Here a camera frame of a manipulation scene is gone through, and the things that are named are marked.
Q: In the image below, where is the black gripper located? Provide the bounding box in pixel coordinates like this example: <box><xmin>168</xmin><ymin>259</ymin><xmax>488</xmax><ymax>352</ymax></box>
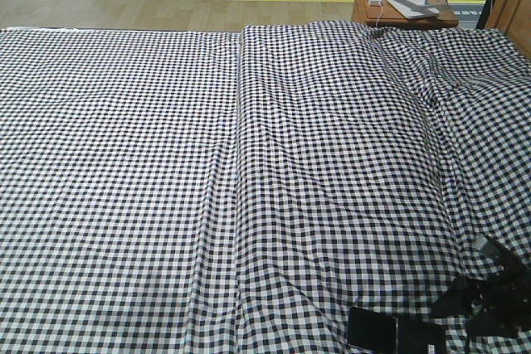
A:
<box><xmin>430</xmin><ymin>237</ymin><xmax>530</xmax><ymax>339</ymax></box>

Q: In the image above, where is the black foldable smartphone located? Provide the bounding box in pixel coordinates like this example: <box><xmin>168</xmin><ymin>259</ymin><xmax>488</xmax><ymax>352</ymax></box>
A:
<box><xmin>347</xmin><ymin>307</ymin><xmax>447</xmax><ymax>354</ymax></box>

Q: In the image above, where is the wooden headboard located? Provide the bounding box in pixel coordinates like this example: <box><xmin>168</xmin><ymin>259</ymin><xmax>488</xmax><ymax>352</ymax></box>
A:
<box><xmin>485</xmin><ymin>0</ymin><xmax>531</xmax><ymax>59</ymax></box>

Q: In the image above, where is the wooden bedside table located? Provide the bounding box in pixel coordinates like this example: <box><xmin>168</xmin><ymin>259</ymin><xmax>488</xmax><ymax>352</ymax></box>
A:
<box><xmin>351</xmin><ymin>0</ymin><xmax>459</xmax><ymax>31</ymax></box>

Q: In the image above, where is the black white checkered bedsheet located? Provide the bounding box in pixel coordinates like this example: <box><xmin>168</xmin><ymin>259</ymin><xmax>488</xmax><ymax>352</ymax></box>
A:
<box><xmin>1</xmin><ymin>21</ymin><xmax>530</xmax><ymax>353</ymax></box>

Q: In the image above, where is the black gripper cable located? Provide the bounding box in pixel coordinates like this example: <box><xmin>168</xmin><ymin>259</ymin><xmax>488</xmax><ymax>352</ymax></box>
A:
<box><xmin>462</xmin><ymin>316</ymin><xmax>476</xmax><ymax>354</ymax></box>

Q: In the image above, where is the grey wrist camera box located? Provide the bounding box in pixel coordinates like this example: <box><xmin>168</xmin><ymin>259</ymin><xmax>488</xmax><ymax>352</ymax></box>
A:
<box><xmin>474</xmin><ymin>235</ymin><xmax>497</xmax><ymax>258</ymax></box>

